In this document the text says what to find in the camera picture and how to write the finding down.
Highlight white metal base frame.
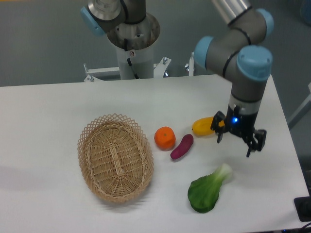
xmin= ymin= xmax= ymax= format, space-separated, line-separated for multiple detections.
xmin=84 ymin=52 xmax=195 ymax=82

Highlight yellow papaya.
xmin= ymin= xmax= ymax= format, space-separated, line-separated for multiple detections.
xmin=191 ymin=116 xmax=215 ymax=137

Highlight black device at table corner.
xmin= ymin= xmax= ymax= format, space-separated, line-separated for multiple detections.
xmin=294 ymin=196 xmax=311 ymax=222

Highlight white table leg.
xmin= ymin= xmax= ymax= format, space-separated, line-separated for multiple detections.
xmin=287 ymin=83 xmax=311 ymax=130

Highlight black cable on pedestal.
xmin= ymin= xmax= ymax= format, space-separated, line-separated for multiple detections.
xmin=123 ymin=38 xmax=139 ymax=80

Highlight woven wicker basket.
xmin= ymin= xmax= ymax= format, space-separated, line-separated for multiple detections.
xmin=77 ymin=114 xmax=154 ymax=203

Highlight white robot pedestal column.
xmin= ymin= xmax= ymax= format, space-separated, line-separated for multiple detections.
xmin=107 ymin=13 xmax=160 ymax=79

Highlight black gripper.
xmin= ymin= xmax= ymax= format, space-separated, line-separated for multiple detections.
xmin=210 ymin=105 xmax=267 ymax=157

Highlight green bok choy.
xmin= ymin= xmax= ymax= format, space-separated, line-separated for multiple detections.
xmin=187 ymin=164 xmax=232 ymax=213

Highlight orange tangerine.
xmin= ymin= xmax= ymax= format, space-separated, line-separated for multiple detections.
xmin=154 ymin=126 xmax=176 ymax=150

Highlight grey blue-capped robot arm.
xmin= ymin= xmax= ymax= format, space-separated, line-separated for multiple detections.
xmin=80 ymin=0 xmax=274 ymax=152

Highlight purple sweet potato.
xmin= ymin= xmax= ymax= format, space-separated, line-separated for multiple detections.
xmin=171 ymin=134 xmax=194 ymax=160

